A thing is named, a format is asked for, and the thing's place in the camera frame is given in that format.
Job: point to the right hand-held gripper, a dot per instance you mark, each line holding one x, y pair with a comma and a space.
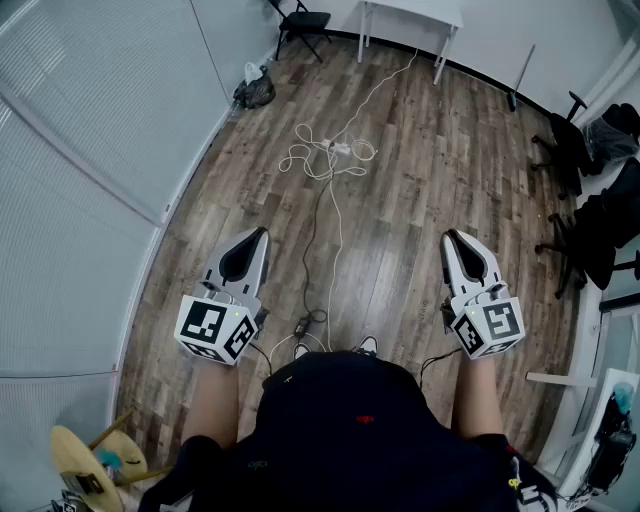
492, 325

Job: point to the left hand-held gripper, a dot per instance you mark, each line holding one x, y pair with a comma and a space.
210, 325

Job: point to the white power strip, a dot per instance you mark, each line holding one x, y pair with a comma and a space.
339, 148

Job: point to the person's right forearm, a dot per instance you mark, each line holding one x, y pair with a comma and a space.
477, 400

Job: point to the person's left forearm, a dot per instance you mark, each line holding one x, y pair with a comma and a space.
212, 405

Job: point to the black power adapter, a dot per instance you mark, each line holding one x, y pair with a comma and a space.
303, 326

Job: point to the person's left sneaker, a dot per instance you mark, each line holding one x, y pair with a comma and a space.
301, 350

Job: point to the person's sneaker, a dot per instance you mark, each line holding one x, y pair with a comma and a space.
301, 350
368, 344

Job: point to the person's right sneaker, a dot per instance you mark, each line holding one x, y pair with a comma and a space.
368, 344

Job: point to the white shelf board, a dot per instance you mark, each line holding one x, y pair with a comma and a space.
562, 380

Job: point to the black rubbish bag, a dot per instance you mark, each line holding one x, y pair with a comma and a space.
256, 94

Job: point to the white plastic bag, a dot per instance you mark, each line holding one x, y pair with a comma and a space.
254, 71

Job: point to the plastic-wrapped black chair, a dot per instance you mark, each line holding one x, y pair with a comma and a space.
612, 132

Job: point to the person's black shirt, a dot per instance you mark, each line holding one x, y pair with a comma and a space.
340, 440

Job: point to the small teal object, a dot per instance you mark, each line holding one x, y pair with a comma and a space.
109, 459

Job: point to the black folding chair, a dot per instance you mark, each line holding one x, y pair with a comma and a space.
305, 22

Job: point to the round wooden stool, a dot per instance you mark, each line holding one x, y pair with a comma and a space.
75, 455

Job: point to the white table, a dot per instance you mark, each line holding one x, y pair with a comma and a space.
415, 12

